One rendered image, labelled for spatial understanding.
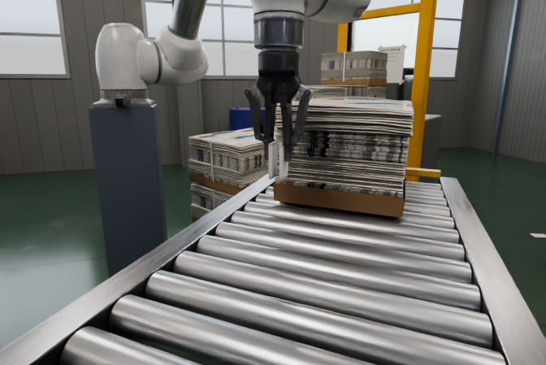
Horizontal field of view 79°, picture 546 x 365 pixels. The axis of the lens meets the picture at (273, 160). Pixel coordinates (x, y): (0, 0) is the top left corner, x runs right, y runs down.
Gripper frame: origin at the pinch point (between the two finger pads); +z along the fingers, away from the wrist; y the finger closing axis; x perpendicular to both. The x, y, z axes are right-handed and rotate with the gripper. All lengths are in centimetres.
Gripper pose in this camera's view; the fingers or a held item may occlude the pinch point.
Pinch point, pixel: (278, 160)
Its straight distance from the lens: 64.2
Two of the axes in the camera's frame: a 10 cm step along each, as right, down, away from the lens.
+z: 0.0, 9.7, 2.2
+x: -3.6, 2.1, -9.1
